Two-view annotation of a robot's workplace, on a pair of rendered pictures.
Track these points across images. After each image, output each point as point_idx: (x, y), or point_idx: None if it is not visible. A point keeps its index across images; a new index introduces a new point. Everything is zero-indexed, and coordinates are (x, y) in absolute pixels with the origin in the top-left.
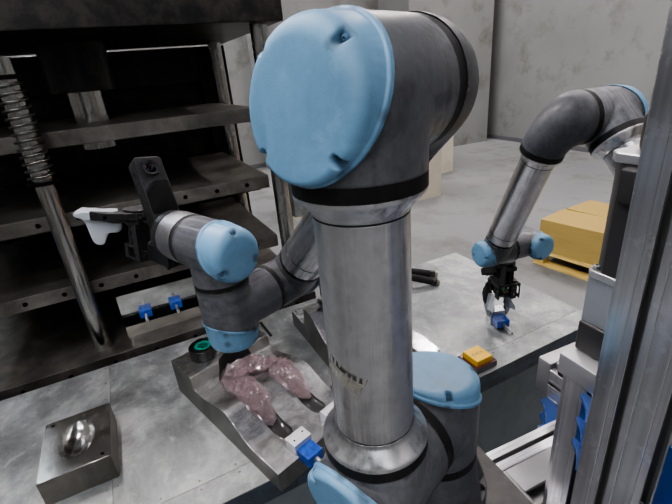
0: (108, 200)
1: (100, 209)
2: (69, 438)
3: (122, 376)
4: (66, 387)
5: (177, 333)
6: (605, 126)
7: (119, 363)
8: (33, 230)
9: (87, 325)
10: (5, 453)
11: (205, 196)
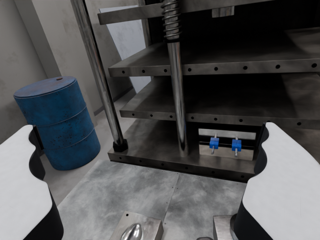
0: (214, 59)
1: (5, 181)
2: (130, 233)
3: (183, 188)
4: (154, 175)
5: (230, 168)
6: None
7: (185, 175)
8: (162, 73)
9: (178, 139)
10: (110, 206)
11: (298, 69)
